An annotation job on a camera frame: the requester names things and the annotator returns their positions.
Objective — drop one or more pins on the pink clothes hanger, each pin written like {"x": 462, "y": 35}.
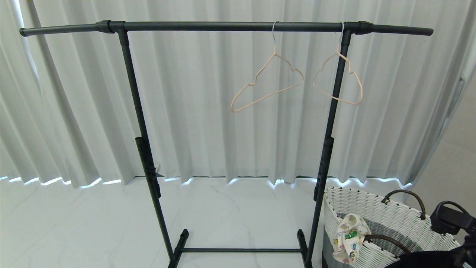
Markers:
{"x": 267, "y": 96}
{"x": 347, "y": 101}

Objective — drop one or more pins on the black t-shirt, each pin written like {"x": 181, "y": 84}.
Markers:
{"x": 420, "y": 260}

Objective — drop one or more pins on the black clothes rack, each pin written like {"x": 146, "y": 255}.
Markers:
{"x": 223, "y": 26}

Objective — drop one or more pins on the white laundry basket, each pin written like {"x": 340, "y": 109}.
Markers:
{"x": 386, "y": 216}

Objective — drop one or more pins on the white curtain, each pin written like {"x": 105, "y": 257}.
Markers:
{"x": 208, "y": 111}

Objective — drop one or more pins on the cream printed garment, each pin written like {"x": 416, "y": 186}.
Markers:
{"x": 349, "y": 238}

